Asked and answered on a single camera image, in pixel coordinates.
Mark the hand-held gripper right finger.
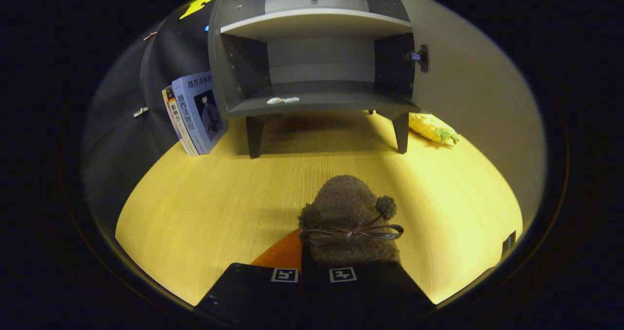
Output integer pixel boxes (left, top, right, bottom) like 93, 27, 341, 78
301, 263, 437, 324

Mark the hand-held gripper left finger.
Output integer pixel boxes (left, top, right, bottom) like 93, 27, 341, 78
195, 229, 303, 322

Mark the brown fuzzy shoe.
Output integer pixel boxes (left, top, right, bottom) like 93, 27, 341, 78
298, 175, 404, 267

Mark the grey shoe cabinet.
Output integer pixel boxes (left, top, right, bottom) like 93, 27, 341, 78
208, 0, 429, 159

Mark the yellow plush toy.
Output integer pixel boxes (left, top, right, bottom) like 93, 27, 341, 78
409, 113, 460, 145

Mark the blue book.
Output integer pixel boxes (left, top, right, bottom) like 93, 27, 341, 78
172, 72, 229, 154

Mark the black backdrop cloth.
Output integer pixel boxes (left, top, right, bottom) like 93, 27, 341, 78
83, 0, 234, 233

